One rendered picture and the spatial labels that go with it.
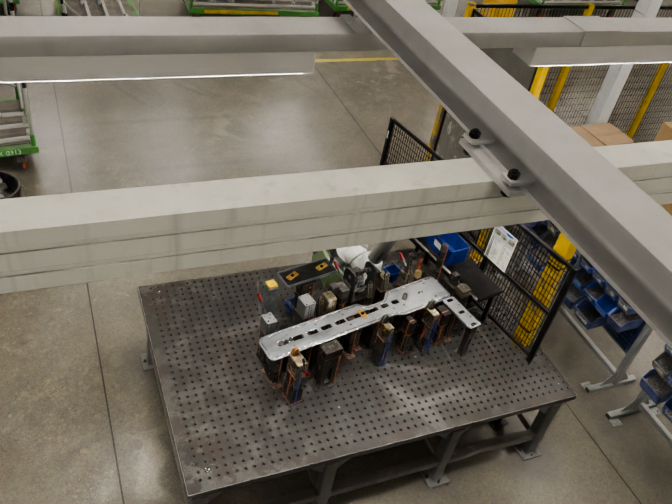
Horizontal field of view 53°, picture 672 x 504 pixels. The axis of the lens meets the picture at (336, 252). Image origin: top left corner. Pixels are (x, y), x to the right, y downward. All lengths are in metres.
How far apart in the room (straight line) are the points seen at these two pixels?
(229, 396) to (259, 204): 3.19
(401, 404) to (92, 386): 2.20
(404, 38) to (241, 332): 3.15
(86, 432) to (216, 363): 1.08
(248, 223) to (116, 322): 4.53
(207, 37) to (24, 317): 4.22
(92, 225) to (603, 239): 0.76
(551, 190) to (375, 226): 0.30
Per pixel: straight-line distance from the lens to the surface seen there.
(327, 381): 4.26
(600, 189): 1.11
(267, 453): 3.96
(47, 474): 4.80
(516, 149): 1.29
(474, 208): 1.24
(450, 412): 4.37
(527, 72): 5.89
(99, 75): 1.73
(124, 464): 4.77
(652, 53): 2.51
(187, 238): 1.04
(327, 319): 4.25
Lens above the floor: 4.01
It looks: 39 degrees down
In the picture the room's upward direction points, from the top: 11 degrees clockwise
